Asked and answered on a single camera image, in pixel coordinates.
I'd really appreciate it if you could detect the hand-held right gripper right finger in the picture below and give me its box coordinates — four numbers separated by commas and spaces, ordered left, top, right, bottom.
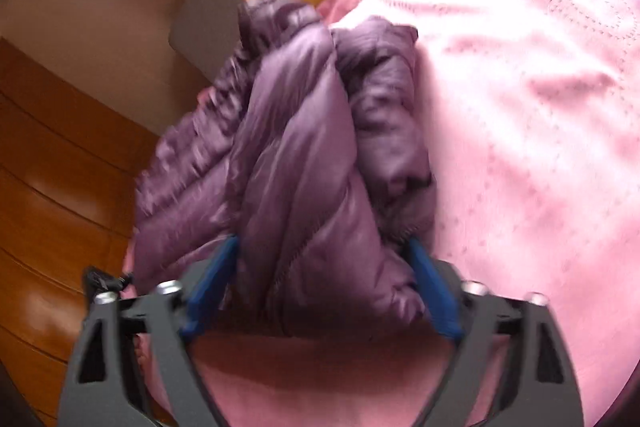
401, 237, 586, 427

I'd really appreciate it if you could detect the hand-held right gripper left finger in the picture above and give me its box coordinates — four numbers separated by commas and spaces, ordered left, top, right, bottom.
57, 234, 241, 427

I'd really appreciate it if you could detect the purple puffer jacket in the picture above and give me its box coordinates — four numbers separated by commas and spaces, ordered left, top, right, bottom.
132, 0, 437, 339

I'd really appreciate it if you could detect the wooden wardrobe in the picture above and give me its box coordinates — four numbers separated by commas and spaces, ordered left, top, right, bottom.
0, 36, 202, 427

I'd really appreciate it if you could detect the pink bed blanket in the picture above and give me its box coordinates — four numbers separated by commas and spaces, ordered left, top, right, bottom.
122, 0, 640, 427

